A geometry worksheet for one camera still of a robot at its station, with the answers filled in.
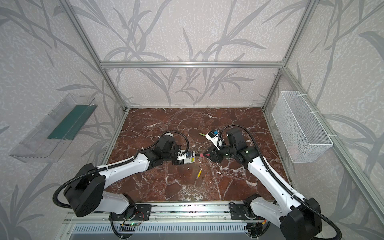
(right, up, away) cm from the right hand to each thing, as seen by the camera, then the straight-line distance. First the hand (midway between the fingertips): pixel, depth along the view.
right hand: (207, 146), depth 76 cm
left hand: (-9, -2, +8) cm, 12 cm away
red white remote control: (-11, -11, +15) cm, 22 cm away
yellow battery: (-4, -17, +11) cm, 21 cm away
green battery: (-3, +3, +29) cm, 29 cm away
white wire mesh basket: (+40, +6, -14) cm, 42 cm away
